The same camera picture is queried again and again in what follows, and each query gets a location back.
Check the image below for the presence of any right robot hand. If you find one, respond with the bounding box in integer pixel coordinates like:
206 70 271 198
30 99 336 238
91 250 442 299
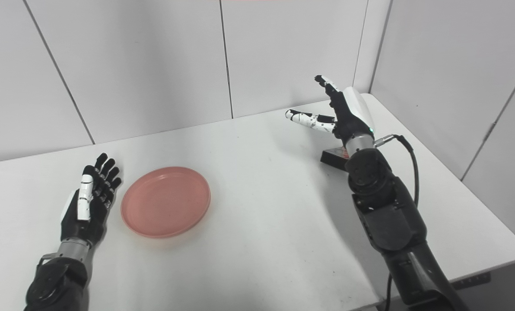
285 75 375 143

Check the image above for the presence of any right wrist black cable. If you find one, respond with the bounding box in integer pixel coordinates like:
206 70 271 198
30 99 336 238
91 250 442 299
373 134 420 311

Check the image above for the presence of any pink plate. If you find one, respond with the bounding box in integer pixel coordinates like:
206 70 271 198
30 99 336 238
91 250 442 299
121 167 211 238

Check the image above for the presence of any table control panel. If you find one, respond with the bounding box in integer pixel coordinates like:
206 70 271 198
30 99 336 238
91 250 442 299
451 272 491 290

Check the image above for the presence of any chocolate cake slice with fruit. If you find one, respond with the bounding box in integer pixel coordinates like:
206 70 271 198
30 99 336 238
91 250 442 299
320 146 351 170

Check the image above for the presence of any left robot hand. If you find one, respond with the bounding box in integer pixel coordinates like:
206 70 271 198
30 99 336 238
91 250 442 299
60 153 122 246

